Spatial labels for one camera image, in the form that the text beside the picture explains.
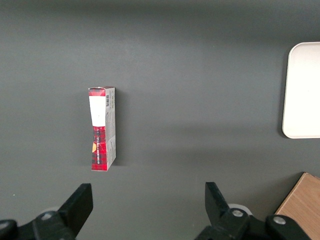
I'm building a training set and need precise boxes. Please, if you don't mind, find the light wooden board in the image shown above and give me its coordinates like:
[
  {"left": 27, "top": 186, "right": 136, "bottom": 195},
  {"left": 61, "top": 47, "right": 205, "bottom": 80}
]
[{"left": 274, "top": 171, "right": 320, "bottom": 240}]

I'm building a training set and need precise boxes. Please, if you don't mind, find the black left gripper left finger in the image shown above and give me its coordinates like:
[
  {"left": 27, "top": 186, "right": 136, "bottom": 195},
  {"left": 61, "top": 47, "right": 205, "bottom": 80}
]
[{"left": 0, "top": 183, "right": 94, "bottom": 240}]

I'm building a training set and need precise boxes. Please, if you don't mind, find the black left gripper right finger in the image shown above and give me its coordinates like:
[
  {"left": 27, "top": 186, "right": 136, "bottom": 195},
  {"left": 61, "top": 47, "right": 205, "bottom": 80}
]
[{"left": 204, "top": 181, "right": 311, "bottom": 240}]

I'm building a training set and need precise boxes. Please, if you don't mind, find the white plastic tray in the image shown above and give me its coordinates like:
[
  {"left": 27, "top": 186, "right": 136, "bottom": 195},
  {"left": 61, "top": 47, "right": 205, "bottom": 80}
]
[{"left": 281, "top": 41, "right": 320, "bottom": 140}]

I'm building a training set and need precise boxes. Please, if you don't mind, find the red plaid cardboard box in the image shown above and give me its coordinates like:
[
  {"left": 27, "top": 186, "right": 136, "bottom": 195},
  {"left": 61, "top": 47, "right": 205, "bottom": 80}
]
[{"left": 87, "top": 86, "right": 117, "bottom": 172}]

